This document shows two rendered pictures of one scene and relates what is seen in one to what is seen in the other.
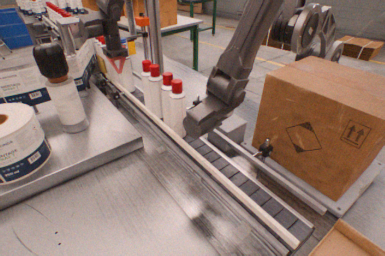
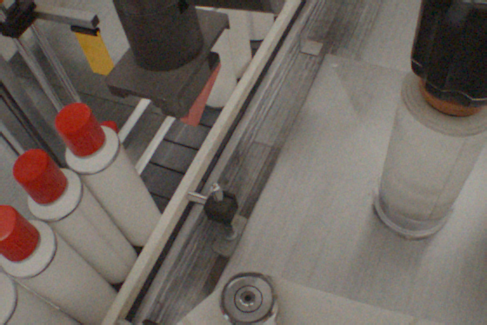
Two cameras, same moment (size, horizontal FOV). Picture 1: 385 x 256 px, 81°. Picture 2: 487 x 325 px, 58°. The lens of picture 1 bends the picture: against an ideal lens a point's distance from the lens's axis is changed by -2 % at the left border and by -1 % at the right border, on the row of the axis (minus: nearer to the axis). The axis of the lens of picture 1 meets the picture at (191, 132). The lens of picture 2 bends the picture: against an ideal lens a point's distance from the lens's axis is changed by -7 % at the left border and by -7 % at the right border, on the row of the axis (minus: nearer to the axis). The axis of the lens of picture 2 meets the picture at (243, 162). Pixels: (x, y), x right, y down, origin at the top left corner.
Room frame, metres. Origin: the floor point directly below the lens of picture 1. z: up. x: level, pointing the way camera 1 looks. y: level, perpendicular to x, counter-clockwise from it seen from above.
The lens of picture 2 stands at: (0.92, 0.58, 1.35)
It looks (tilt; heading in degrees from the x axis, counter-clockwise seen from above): 56 degrees down; 251
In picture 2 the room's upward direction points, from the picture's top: 12 degrees counter-clockwise
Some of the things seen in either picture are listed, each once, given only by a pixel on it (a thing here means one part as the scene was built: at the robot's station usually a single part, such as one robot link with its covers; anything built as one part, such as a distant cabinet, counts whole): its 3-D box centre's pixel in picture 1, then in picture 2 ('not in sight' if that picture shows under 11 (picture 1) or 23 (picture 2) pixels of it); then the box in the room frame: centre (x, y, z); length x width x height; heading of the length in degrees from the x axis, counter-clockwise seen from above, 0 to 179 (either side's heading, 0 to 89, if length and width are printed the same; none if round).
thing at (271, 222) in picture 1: (161, 124); (280, 23); (0.65, 0.11, 0.91); 1.07 x 0.01 x 0.02; 37
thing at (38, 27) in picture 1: (43, 41); not in sight; (2.38, 1.52, 0.71); 0.15 x 0.12 x 0.34; 127
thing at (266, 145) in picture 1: (257, 164); not in sight; (0.45, -0.19, 0.91); 0.07 x 0.03 x 0.16; 127
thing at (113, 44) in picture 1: (113, 43); (163, 29); (0.86, 0.29, 1.13); 0.10 x 0.07 x 0.07; 37
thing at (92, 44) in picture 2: (131, 47); (95, 51); (0.91, 0.24, 1.09); 0.03 x 0.01 x 0.06; 127
